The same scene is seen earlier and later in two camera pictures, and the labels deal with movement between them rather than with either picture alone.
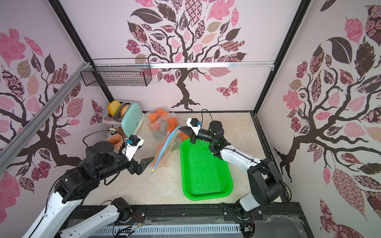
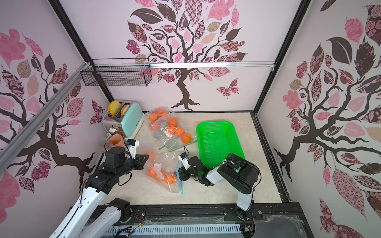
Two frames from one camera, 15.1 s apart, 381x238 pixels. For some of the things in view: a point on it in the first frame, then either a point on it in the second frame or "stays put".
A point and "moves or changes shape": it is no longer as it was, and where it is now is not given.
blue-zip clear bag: x=172 y=143 → x=162 y=167
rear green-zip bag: x=157 y=114 stays put
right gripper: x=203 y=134 → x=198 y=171
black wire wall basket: x=124 y=72 stays put
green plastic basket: x=204 y=175 moves or changes shape
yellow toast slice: x=114 y=106 stays put
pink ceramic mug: x=117 y=140 stays put
